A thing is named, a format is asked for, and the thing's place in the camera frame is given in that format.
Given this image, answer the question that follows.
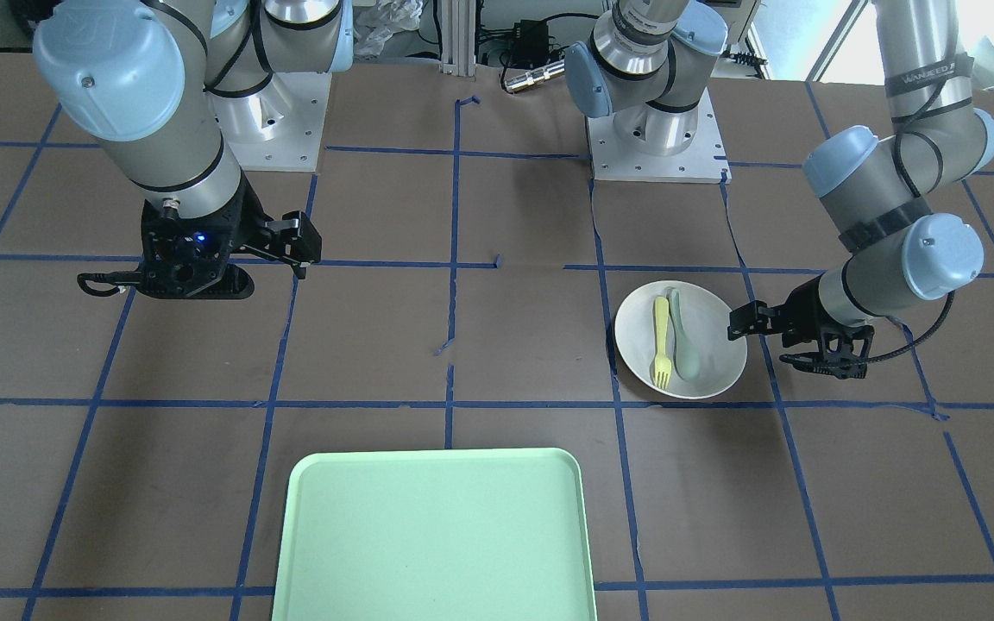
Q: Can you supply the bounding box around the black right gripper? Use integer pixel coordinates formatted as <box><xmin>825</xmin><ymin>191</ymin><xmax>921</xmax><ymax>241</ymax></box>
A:
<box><xmin>77</xmin><ymin>181</ymin><xmax>323</xmax><ymax>301</ymax></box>

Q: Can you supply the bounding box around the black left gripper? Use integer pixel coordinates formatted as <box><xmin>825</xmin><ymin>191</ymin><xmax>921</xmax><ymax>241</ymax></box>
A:
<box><xmin>728</xmin><ymin>278</ymin><xmax>873</xmax><ymax>379</ymax></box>

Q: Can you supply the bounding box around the grey-green plastic spoon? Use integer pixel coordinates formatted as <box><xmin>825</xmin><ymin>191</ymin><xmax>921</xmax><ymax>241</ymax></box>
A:
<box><xmin>667</xmin><ymin>287</ymin><xmax>701</xmax><ymax>381</ymax></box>

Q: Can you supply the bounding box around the white round plate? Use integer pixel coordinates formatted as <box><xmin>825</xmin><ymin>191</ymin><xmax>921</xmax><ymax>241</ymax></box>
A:
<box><xmin>613</xmin><ymin>280</ymin><xmax>748</xmax><ymax>400</ymax></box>

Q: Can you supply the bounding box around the yellow plastic fork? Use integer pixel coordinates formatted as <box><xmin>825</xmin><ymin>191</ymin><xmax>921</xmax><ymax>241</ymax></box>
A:
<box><xmin>652</xmin><ymin>296</ymin><xmax>673</xmax><ymax>392</ymax></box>

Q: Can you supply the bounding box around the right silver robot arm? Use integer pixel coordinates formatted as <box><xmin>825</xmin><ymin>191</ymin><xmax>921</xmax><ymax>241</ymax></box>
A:
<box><xmin>33</xmin><ymin>1</ymin><xmax>354</xmax><ymax>300</ymax></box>

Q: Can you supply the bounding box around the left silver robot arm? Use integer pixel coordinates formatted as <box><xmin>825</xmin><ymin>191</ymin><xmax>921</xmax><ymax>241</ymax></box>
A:
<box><xmin>563</xmin><ymin>1</ymin><xmax>994</xmax><ymax>379</ymax></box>

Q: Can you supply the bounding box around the light green plastic tray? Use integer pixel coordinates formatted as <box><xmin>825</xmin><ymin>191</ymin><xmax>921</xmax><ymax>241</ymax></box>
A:
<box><xmin>272</xmin><ymin>448</ymin><xmax>597</xmax><ymax>620</ymax></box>

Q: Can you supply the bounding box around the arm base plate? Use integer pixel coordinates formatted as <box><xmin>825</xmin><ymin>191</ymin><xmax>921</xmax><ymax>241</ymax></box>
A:
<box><xmin>585</xmin><ymin>91</ymin><xmax>733</xmax><ymax>185</ymax></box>
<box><xmin>206</xmin><ymin>73</ymin><xmax>332</xmax><ymax>173</ymax></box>

